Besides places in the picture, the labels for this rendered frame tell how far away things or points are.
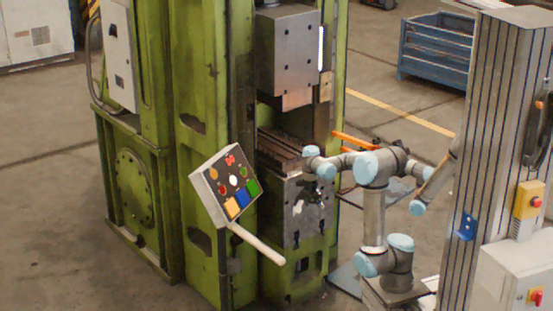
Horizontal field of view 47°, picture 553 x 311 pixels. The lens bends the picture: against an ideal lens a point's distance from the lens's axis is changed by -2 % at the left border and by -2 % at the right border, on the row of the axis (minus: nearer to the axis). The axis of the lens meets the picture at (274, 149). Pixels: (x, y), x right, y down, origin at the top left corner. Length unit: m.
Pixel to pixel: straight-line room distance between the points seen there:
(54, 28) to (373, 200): 6.33
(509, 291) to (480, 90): 0.71
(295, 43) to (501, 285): 1.56
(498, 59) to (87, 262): 3.12
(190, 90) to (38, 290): 1.67
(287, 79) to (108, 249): 1.97
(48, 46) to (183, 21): 5.06
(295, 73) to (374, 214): 1.03
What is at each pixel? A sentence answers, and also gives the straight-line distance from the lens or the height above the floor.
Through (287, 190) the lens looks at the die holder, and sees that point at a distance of 3.47.
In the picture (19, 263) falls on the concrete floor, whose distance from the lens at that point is 4.66.
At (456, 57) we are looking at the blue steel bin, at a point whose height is 0.44.
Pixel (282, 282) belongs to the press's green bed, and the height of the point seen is 0.23.
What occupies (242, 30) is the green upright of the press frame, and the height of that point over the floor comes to 1.69.
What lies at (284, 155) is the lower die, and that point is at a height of 0.99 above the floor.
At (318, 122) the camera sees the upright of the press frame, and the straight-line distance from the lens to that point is 3.74.
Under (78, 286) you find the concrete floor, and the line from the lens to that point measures 4.33.
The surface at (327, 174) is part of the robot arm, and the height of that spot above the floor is 1.23.
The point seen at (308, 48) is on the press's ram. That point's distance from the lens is 3.32.
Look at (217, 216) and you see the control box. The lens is 2.98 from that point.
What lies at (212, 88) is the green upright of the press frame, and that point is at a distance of 3.22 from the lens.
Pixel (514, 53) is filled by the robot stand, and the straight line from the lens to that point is 2.22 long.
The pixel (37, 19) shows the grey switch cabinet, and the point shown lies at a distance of 8.28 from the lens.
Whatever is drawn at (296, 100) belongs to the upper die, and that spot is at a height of 1.31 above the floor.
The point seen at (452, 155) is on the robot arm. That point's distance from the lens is 2.88.
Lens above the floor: 2.57
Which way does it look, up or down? 26 degrees down
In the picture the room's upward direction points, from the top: straight up
